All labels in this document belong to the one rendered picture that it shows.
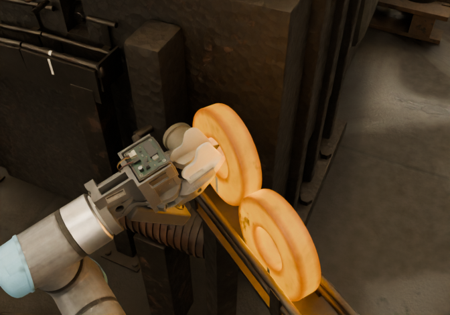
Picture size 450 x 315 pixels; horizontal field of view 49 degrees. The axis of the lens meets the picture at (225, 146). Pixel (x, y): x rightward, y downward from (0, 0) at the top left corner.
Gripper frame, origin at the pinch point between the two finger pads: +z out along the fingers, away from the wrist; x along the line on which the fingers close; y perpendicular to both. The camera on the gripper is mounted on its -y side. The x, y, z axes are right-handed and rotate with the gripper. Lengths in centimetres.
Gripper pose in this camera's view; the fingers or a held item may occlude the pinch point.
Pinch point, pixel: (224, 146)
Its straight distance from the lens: 73.4
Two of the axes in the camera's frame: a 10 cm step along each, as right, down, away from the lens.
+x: -5.1, -6.1, 6.1
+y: -2.2, -5.9, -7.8
